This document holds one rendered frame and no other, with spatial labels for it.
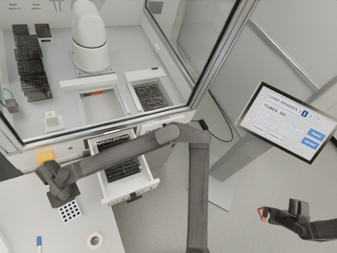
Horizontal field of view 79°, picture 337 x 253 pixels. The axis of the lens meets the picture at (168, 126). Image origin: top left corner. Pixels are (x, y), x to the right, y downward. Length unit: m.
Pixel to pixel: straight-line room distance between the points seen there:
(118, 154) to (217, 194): 1.63
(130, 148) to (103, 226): 0.62
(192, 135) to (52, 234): 0.86
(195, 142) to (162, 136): 0.09
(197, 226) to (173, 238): 1.36
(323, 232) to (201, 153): 0.52
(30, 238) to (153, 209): 1.06
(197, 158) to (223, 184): 1.66
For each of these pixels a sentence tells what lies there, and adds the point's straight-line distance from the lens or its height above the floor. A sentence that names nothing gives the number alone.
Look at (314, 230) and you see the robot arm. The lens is 0.94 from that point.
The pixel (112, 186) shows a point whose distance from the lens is 1.12.
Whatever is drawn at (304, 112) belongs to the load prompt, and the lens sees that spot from 1.45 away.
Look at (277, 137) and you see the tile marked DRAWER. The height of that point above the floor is 1.01.
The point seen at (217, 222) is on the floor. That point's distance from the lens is 2.14.
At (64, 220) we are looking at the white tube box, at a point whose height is 0.79.
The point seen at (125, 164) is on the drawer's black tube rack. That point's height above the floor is 0.90.
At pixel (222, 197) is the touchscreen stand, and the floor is 0.03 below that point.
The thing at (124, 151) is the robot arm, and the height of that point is 1.34.
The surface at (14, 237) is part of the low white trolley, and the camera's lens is 1.23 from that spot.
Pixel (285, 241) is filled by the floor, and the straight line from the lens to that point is 2.49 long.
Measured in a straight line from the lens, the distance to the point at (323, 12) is 2.01.
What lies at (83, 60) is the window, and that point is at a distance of 0.76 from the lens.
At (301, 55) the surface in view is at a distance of 2.07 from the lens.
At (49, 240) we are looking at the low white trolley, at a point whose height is 0.76.
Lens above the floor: 1.91
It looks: 55 degrees down
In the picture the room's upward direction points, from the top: 23 degrees clockwise
